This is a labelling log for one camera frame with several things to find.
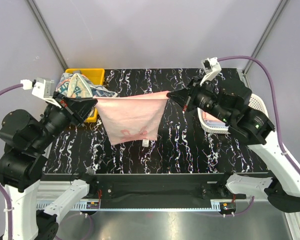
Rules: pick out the pink rabbit towel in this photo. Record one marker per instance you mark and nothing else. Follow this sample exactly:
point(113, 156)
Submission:
point(132, 118)

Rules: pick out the pink hedgehog towel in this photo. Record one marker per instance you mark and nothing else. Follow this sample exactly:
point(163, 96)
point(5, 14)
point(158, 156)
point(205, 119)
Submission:
point(208, 117)

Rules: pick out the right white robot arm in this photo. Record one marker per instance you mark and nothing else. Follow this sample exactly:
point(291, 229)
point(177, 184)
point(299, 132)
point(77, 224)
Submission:
point(253, 128)

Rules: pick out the left controller board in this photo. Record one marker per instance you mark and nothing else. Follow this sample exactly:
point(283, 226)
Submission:
point(92, 205)

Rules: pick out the yellow plastic bin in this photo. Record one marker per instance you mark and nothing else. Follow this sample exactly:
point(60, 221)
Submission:
point(95, 75)

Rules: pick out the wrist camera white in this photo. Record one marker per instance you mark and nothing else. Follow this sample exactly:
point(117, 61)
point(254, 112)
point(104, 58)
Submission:
point(42, 88)
point(211, 68)

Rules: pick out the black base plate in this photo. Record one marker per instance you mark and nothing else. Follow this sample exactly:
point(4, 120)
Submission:
point(160, 193)

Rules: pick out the controller board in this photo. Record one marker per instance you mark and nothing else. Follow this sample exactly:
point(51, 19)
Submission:
point(228, 206)
point(92, 205)

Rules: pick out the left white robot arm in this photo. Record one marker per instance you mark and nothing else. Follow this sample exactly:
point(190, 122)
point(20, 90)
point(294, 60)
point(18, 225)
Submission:
point(26, 140)

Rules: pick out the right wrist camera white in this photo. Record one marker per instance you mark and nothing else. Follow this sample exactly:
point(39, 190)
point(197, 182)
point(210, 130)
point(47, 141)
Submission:
point(211, 68)

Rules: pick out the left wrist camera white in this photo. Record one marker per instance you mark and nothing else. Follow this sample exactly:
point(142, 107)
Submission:
point(42, 88)

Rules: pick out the blue patterned towel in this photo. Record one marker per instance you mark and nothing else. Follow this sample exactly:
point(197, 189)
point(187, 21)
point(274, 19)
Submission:
point(77, 85)

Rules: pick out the right controller board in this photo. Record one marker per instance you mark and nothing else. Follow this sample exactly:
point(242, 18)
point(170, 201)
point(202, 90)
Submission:
point(228, 206)

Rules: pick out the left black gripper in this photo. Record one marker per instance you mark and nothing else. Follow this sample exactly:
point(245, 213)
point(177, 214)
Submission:
point(79, 107)

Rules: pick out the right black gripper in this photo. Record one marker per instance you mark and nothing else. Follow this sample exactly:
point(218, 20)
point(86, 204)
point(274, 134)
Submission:
point(186, 98)

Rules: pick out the white perforated plastic basket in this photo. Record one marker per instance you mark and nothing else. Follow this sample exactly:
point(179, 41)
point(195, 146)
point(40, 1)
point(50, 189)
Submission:
point(219, 127)

